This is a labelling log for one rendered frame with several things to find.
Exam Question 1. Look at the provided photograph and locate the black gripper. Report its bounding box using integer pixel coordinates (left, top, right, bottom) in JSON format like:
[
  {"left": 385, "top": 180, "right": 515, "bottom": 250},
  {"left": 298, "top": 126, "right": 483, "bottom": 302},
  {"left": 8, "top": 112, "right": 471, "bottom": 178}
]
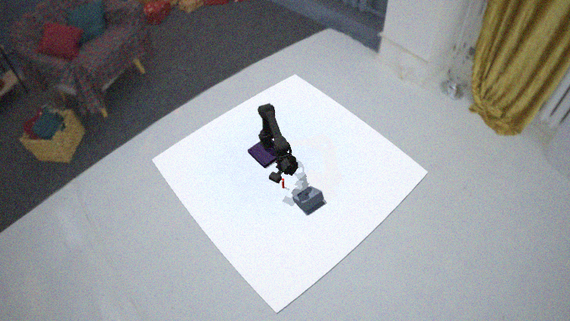
[{"left": 268, "top": 156, "right": 297, "bottom": 184}]

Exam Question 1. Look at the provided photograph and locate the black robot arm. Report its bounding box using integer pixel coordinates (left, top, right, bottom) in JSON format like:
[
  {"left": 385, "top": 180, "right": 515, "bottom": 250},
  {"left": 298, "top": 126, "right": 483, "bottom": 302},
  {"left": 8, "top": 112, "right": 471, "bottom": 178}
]
[{"left": 258, "top": 103, "right": 298, "bottom": 176}]

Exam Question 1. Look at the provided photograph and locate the dark grey square panel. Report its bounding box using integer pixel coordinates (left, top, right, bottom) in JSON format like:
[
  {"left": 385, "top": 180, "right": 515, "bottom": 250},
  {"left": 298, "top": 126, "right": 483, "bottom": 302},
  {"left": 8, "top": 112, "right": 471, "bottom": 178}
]
[{"left": 293, "top": 186, "right": 325, "bottom": 216}]

